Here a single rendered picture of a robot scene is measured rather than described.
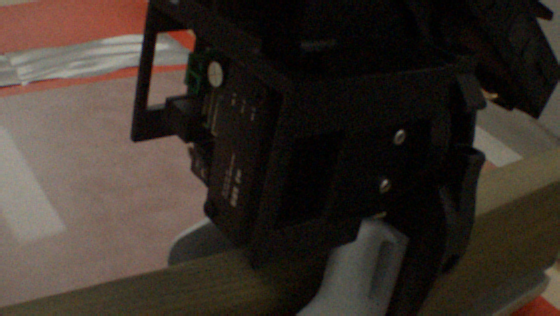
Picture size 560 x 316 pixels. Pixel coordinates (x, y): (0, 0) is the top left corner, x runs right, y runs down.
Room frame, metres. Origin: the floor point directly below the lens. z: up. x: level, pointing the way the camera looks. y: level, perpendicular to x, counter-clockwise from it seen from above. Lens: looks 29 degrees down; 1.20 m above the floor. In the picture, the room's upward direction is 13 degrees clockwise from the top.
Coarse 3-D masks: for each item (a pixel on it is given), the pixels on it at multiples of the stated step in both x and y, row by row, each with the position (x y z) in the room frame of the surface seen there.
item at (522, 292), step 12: (528, 276) 0.32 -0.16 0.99; (540, 276) 0.32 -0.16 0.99; (504, 288) 0.30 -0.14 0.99; (516, 288) 0.30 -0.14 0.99; (528, 288) 0.30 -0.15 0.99; (540, 288) 0.31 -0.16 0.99; (492, 300) 0.29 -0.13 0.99; (504, 300) 0.29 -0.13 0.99; (516, 300) 0.29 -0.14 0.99; (528, 300) 0.30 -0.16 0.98; (468, 312) 0.27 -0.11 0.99; (480, 312) 0.28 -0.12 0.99; (492, 312) 0.28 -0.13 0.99; (504, 312) 0.28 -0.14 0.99
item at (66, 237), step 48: (0, 96) 0.45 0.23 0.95; (0, 144) 0.38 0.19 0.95; (48, 144) 0.40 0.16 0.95; (0, 192) 0.33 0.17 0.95; (48, 192) 0.34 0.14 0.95; (96, 192) 0.36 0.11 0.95; (0, 240) 0.29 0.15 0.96; (48, 240) 0.30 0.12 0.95; (96, 240) 0.31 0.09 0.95; (0, 288) 0.25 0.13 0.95; (48, 288) 0.26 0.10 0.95
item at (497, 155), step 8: (480, 136) 0.50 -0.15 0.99; (488, 136) 0.50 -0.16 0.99; (480, 144) 0.48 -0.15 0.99; (488, 144) 0.49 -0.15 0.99; (496, 144) 0.49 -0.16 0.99; (488, 152) 0.47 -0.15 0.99; (496, 152) 0.47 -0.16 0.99; (504, 152) 0.48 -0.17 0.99; (512, 152) 0.48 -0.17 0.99; (488, 160) 0.46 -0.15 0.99; (496, 160) 0.46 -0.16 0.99; (504, 160) 0.46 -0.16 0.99; (512, 160) 0.47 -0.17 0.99; (488, 168) 0.46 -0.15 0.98
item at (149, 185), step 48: (48, 0) 0.69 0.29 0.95; (96, 0) 0.72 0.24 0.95; (144, 0) 0.74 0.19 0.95; (0, 48) 0.54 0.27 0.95; (192, 48) 0.63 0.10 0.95; (48, 96) 0.47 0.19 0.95; (96, 96) 0.49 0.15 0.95; (96, 144) 0.42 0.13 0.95; (144, 144) 0.43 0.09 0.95; (144, 192) 0.37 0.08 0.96; (192, 192) 0.39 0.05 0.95; (144, 240) 0.32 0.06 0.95
